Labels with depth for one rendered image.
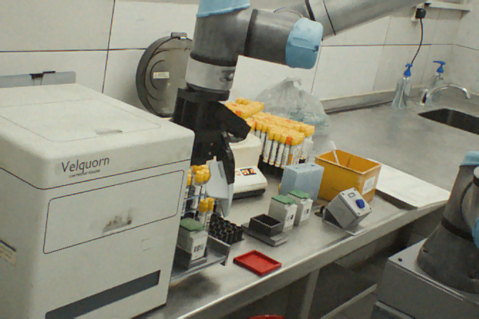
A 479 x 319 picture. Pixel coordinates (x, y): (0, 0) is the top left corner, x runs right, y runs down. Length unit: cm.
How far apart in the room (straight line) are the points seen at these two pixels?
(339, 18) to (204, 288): 51
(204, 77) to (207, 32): 7
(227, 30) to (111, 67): 77
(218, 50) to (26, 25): 64
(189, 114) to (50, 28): 63
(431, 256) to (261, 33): 52
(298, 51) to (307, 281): 64
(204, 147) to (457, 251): 48
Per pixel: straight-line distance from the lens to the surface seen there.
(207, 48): 106
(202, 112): 109
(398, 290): 132
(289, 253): 143
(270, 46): 105
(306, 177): 165
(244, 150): 168
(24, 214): 91
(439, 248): 130
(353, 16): 118
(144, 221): 103
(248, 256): 137
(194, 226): 120
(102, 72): 178
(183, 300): 119
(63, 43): 168
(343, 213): 160
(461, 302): 128
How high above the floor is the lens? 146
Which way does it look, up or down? 17 degrees down
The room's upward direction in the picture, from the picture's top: 11 degrees clockwise
